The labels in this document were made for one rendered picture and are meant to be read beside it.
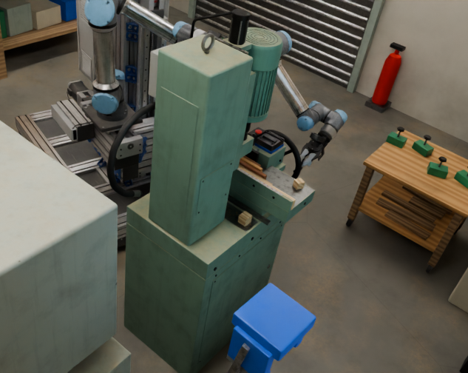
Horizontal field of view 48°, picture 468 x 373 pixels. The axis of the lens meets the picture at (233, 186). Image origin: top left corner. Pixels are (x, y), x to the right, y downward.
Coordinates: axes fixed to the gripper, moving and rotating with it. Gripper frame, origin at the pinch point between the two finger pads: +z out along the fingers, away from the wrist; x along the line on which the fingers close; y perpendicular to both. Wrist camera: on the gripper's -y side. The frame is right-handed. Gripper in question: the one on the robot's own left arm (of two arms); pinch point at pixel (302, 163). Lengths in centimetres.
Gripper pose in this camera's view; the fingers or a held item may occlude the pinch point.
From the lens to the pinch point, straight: 251.9
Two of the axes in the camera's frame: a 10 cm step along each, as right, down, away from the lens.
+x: -7.7, -4.8, 4.2
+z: -6.1, 7.5, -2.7
